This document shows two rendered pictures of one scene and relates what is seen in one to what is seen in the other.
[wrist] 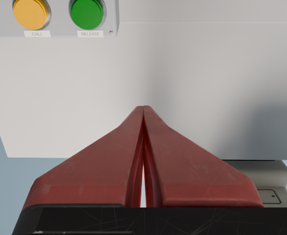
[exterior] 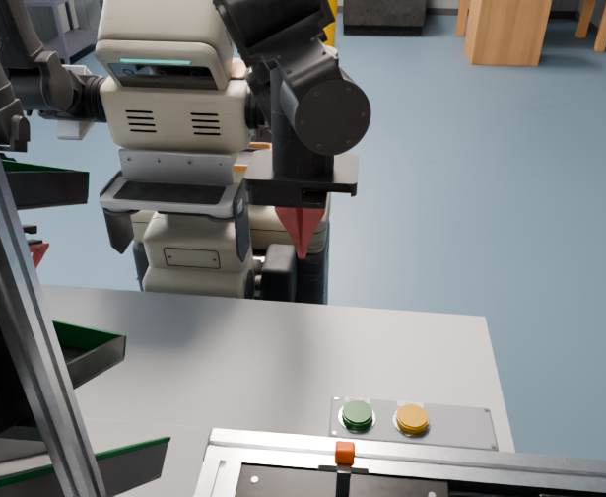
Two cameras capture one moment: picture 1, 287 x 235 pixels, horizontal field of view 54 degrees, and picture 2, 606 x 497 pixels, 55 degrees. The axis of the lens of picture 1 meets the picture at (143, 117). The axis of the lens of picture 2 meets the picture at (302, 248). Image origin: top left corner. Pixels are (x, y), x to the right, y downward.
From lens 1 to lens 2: 0.47 m
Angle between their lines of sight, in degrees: 22
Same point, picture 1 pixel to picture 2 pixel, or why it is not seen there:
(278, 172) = (157, 284)
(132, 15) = not seen: hidden behind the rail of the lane
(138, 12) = not seen: hidden behind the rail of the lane
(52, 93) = (420, 377)
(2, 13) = (441, 422)
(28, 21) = (414, 410)
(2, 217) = (571, 269)
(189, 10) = not seen: hidden behind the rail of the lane
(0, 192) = (572, 308)
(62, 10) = (381, 419)
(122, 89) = (337, 375)
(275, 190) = (165, 263)
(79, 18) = (365, 408)
